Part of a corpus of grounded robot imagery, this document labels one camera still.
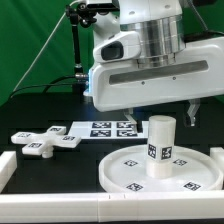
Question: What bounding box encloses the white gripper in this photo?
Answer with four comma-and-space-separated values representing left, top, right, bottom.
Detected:
91, 45, 224, 131

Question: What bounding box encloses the white round table top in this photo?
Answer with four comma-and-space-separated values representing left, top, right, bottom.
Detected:
99, 145, 224, 193

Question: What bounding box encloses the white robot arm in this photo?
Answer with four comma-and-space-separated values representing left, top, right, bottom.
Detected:
90, 0, 224, 124

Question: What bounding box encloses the white right fence block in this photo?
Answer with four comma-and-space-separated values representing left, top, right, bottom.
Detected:
210, 147, 224, 169

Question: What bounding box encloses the white fence block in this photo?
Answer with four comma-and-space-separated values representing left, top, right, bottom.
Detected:
0, 151, 17, 193
210, 147, 224, 169

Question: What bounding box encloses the white marker sheet with tags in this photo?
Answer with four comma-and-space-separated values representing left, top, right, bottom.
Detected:
69, 121, 148, 140

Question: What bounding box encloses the white front fence bar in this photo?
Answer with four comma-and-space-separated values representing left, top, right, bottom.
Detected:
0, 190, 224, 223

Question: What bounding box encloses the white cross-shaped table base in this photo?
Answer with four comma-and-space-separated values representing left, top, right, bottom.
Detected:
11, 126, 81, 158

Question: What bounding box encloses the white left fence block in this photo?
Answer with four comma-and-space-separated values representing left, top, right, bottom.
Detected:
0, 151, 17, 193

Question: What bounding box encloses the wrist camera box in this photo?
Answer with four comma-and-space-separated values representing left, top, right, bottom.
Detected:
93, 31, 141, 63

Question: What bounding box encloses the black cable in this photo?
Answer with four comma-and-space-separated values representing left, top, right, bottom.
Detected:
9, 75, 89, 100

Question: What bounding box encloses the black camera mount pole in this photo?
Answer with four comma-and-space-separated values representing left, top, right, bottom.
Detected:
65, 2, 96, 94

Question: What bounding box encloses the white cable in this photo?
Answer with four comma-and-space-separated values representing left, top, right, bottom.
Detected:
12, 0, 88, 92

